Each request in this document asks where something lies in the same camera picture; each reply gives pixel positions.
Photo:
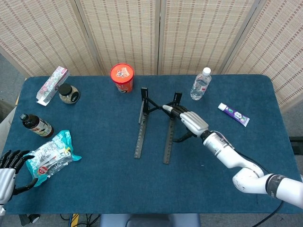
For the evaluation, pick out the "glass jar with black lid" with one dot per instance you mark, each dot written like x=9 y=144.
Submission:
x=68 y=94

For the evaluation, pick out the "black equipment frame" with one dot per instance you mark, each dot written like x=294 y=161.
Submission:
x=297 y=139

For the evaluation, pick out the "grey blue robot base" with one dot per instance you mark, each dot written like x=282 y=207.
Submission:
x=151 y=221

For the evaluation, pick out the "yellow floor strip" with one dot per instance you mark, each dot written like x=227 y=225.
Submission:
x=75 y=221

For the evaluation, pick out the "clear plastic water bottle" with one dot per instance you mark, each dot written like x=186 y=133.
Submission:
x=200 y=85

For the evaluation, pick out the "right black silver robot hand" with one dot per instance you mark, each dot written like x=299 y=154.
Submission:
x=193 y=121

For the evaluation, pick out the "red instant noodle cup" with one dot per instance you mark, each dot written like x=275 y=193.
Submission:
x=122 y=73

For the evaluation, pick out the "floral print carton box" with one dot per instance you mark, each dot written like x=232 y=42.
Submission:
x=50 y=85

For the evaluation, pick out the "woven bamboo screen panel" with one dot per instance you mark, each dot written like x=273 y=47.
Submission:
x=201 y=30
x=42 y=35
x=279 y=47
x=123 y=30

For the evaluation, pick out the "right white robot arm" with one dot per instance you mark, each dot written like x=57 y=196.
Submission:
x=236 y=158

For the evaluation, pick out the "beige fabric object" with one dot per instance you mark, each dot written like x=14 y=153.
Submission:
x=6 y=132

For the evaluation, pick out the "teal snack bag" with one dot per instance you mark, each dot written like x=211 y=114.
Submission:
x=52 y=156

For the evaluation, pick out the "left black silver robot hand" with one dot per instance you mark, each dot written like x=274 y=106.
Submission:
x=6 y=179

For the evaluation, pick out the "black folding laptop stand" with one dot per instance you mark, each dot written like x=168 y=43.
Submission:
x=142 y=132

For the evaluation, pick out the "purple white toothpaste tube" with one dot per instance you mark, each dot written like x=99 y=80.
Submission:
x=234 y=114

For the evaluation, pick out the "black caster wheel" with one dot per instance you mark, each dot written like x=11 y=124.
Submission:
x=33 y=218

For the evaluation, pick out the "dark sauce bottle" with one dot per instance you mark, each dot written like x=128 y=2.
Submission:
x=38 y=126

